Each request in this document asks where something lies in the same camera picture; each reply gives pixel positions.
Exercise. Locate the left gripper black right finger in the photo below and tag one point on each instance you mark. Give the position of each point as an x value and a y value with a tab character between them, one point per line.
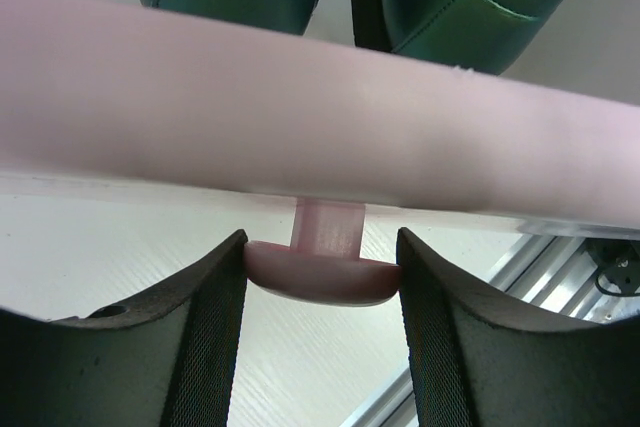
479	357

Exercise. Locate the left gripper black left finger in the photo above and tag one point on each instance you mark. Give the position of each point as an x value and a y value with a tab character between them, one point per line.
165	356

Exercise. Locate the light pink drawer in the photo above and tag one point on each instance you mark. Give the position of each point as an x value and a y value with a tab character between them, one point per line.
113	101

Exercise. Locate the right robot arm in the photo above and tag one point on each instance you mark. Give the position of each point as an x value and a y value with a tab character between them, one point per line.
617	266

